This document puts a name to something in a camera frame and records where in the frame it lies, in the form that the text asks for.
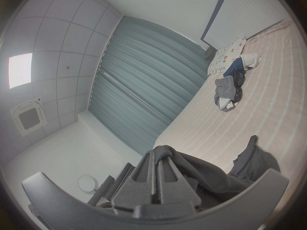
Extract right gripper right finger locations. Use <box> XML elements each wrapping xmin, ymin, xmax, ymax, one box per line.
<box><xmin>157</xmin><ymin>156</ymin><xmax>202</xmax><ymax>210</ymax></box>

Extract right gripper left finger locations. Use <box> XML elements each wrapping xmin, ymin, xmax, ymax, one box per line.
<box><xmin>111</xmin><ymin>150</ymin><xmax>156</xmax><ymax>212</ymax></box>

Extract black T-shirt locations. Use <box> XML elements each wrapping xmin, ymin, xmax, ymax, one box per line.
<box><xmin>153</xmin><ymin>135</ymin><xmax>281</xmax><ymax>205</ymax></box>

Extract pile of clothes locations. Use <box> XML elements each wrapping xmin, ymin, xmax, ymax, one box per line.
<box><xmin>214</xmin><ymin>53</ymin><xmax>262</xmax><ymax>112</ymax></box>

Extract blue-green curtain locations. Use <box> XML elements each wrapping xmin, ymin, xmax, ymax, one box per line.
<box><xmin>98</xmin><ymin>16</ymin><xmax>215</xmax><ymax>124</ymax></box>
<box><xmin>87</xmin><ymin>70</ymin><xmax>172</xmax><ymax>157</ymax></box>

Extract bed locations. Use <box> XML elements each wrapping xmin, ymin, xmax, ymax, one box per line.
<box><xmin>152</xmin><ymin>0</ymin><xmax>303</xmax><ymax>196</ymax></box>

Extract ceiling air conditioner vent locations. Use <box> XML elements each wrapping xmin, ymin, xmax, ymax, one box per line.
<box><xmin>10</xmin><ymin>96</ymin><xmax>50</xmax><ymax>137</ymax></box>

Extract grey bedside table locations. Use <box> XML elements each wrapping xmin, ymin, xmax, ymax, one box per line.
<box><xmin>204</xmin><ymin>47</ymin><xmax>216</xmax><ymax>60</ymax></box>

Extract white printed pillow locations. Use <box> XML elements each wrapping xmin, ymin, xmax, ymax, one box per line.
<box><xmin>207</xmin><ymin>38</ymin><xmax>247</xmax><ymax>76</ymax></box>

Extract white ceiling light panel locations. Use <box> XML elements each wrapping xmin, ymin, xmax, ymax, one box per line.
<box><xmin>8</xmin><ymin>53</ymin><xmax>33</xmax><ymax>89</ymax></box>

